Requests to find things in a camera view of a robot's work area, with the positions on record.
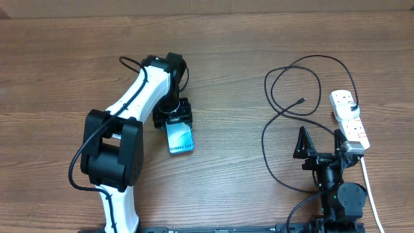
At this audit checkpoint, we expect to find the white charger plug adapter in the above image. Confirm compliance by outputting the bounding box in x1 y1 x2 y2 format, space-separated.
332 102 360 122

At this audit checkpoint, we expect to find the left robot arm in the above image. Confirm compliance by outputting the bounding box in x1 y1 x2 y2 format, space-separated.
68 52 195 232

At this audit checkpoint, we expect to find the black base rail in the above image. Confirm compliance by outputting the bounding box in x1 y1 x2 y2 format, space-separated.
77 221 366 233

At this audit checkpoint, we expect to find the white power strip cord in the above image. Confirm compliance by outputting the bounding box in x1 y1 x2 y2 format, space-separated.
359 156 386 233

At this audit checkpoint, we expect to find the cardboard backdrop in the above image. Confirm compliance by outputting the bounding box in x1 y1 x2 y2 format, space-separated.
1 0 413 19

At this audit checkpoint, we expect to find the white power strip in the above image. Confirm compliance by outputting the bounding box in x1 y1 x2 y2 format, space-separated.
329 90 370 150

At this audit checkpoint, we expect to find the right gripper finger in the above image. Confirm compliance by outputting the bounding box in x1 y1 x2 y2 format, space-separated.
334 129 347 151
293 126 316 159

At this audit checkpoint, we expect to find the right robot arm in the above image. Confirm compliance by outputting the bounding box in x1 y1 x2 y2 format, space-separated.
286 126 368 232

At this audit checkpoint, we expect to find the black USB charging cable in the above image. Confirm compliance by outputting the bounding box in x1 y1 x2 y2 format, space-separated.
261 54 360 195

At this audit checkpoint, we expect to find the Galaxy S24+ smartphone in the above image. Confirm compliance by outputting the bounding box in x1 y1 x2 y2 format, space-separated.
166 122 194 154

